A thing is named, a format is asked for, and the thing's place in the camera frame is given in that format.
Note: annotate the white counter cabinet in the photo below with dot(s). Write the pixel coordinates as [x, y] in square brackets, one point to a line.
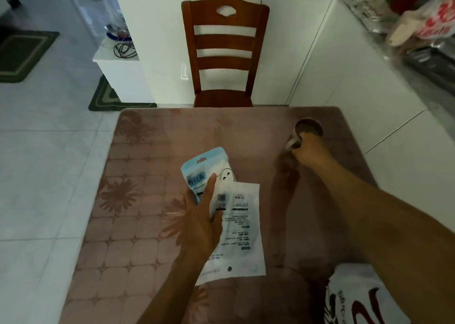
[355, 85]

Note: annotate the white printed shirt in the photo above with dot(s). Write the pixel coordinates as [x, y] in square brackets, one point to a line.
[355, 295]

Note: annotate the red printed plastic bag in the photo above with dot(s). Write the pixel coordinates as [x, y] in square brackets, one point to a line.
[430, 18]

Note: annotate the person's left forearm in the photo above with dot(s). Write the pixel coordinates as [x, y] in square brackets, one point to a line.
[174, 291]

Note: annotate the blue and white pouch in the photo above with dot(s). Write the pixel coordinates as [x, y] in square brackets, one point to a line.
[202, 167]

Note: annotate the person's right hand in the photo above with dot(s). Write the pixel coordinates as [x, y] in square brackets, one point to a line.
[314, 153]

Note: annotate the pink floral tablecloth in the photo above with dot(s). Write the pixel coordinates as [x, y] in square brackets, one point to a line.
[142, 206]

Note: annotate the brown wooden chair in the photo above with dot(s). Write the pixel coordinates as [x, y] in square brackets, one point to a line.
[224, 43]

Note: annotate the large green floor mat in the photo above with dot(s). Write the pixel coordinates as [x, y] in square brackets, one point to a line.
[19, 55]

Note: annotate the tall white cabinet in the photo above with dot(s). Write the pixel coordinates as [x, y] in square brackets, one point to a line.
[160, 43]

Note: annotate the clear plastic bag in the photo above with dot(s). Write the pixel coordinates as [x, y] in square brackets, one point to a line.
[113, 18]

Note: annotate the person's right forearm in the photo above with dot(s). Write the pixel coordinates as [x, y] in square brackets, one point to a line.
[391, 227]

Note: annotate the person's right fingers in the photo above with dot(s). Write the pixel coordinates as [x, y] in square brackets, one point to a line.
[302, 144]

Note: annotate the white printed pouch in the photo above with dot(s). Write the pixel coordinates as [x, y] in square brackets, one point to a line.
[241, 235]

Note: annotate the small green floor mat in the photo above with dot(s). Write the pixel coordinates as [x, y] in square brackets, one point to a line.
[105, 101]

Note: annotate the person's left thumb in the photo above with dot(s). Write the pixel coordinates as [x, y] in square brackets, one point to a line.
[209, 190]

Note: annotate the person's left hand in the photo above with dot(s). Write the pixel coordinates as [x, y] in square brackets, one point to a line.
[197, 231]

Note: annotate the low white side cabinet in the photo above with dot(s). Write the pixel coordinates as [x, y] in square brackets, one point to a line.
[122, 75]

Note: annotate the dark tray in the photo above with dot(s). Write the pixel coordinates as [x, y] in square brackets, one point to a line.
[433, 66]

